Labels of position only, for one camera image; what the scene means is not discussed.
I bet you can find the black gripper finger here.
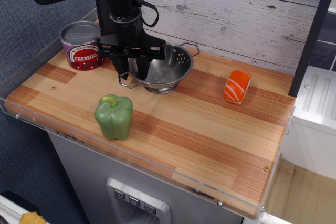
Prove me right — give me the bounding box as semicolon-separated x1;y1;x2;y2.
136;55;150;80
110;55;129;80

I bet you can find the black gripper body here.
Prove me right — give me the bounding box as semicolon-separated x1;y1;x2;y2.
94;10;166;61

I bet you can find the silver metal colander bowl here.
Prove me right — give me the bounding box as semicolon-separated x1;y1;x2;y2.
118;42;201;94

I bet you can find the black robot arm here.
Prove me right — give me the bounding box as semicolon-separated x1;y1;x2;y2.
94;0;166;80

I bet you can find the cherries toy can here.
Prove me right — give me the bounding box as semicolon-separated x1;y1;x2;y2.
59;20;105;71

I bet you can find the green toy bell pepper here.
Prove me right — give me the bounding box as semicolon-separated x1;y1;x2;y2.
95;94;133;140

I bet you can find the orange salmon sushi toy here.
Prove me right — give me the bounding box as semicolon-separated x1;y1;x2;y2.
224;70;251;104

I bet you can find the grey toy fridge cabinet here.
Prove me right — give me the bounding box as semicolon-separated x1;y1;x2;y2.
49;134;243;223

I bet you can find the yellow black object bottom left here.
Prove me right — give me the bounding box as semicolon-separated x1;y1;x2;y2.
1;191;48;224

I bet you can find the white toy sink counter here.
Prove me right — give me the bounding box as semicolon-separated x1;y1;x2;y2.
281;66;335;179

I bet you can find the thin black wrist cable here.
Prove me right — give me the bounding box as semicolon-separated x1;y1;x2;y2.
140;1;160;28

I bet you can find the dark right shelf post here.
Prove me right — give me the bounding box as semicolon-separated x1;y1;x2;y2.
288;0;332;98

